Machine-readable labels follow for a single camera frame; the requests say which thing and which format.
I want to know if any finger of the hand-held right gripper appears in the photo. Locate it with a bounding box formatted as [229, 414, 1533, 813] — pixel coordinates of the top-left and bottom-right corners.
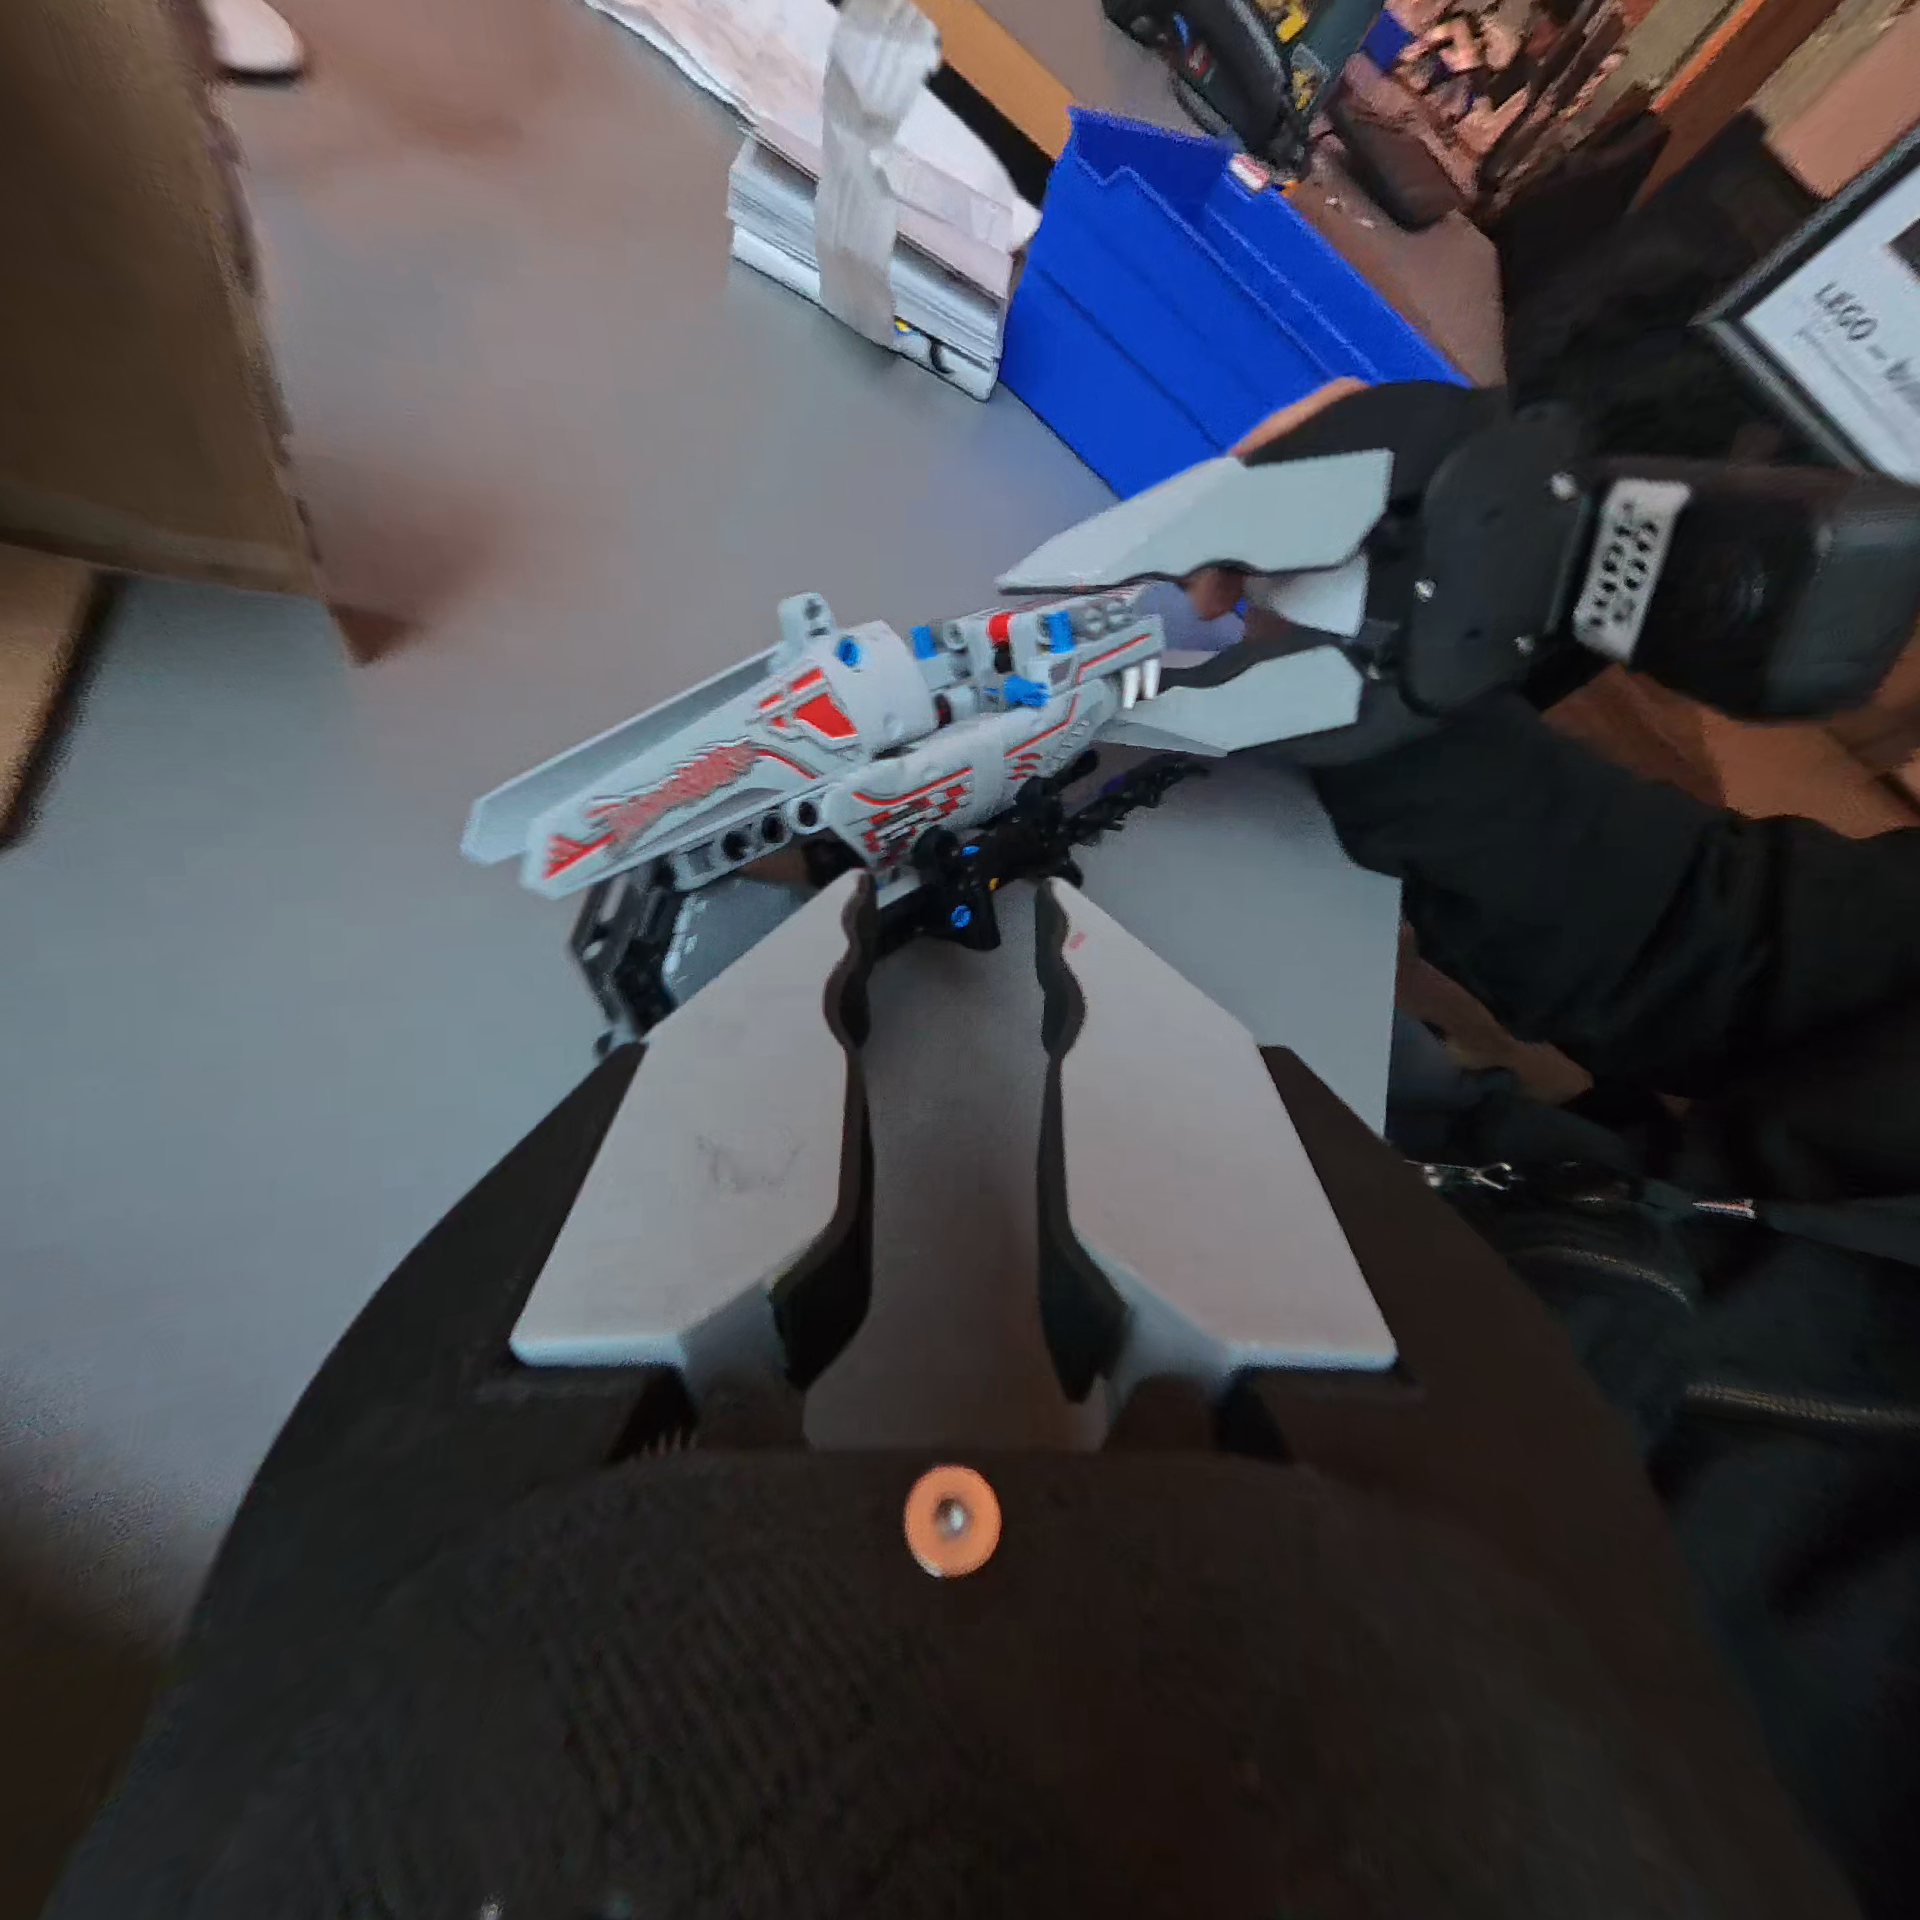
[1098, 641, 1366, 758]
[993, 449, 1400, 641]

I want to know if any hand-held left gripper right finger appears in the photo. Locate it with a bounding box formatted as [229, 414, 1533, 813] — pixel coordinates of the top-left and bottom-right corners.
[1034, 880, 1404, 1408]

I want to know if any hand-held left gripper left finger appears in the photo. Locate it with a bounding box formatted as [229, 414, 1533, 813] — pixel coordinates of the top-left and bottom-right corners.
[508, 873, 878, 1391]

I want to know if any blue plastic bin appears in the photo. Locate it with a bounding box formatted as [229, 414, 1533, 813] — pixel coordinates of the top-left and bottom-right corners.
[999, 105, 1474, 500]

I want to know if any grey red lego vehicle model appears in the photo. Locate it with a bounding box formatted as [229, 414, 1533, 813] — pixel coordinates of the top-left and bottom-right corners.
[458, 589, 1221, 1056]

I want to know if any white lego instruction booklet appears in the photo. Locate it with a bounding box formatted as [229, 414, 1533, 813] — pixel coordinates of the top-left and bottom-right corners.
[727, 135, 1007, 401]

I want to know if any person's right forearm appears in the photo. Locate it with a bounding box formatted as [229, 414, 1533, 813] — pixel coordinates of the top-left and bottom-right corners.
[1303, 718, 1920, 1185]

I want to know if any dark cardboard lego box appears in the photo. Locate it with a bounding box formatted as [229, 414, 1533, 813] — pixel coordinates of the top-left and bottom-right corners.
[0, 0, 425, 840]

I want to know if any black framed paper sign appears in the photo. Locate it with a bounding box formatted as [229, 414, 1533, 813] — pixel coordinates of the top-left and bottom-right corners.
[1696, 133, 1920, 485]

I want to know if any metal clip strap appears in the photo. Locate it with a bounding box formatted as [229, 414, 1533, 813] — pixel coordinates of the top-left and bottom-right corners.
[1417, 1151, 1760, 1230]

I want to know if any black device with cable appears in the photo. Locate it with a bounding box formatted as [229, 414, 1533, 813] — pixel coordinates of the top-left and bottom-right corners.
[1098, 0, 1359, 169]

